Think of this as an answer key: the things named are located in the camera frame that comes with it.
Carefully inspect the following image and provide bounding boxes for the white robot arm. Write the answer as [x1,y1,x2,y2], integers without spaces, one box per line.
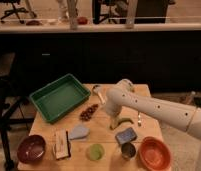
[104,79,201,171]

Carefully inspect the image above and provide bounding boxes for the green plastic tray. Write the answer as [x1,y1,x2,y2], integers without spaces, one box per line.
[30,74,91,124]

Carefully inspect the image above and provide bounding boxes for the blue sponge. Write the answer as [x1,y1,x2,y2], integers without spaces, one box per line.
[115,127,137,145]

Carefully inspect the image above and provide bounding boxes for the silver fork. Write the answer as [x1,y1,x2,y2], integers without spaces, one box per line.
[138,112,142,127]

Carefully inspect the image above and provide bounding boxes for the bunch of dark grapes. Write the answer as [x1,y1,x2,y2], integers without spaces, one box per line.
[79,104,99,121]

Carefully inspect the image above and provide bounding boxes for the silver spoon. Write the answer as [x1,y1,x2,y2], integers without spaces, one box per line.
[92,85,105,104]

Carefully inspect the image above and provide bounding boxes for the small metal cup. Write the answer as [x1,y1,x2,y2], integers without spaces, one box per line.
[121,142,136,160]

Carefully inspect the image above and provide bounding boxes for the green plastic cup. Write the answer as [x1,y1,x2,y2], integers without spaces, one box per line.
[86,144,104,161]

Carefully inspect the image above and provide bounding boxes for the orange plastic bowl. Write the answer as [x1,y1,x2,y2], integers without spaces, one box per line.
[138,137,172,171]

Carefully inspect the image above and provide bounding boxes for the wooden brush block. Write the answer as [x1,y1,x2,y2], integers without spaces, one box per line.
[53,129,71,160]

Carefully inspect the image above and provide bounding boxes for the dark red bowl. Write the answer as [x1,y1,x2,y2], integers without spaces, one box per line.
[17,135,46,164]

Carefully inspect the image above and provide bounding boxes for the red object on shelf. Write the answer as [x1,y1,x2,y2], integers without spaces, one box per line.
[77,17,88,25]

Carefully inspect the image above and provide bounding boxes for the background swivel chair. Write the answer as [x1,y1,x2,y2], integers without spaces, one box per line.
[0,0,37,24]

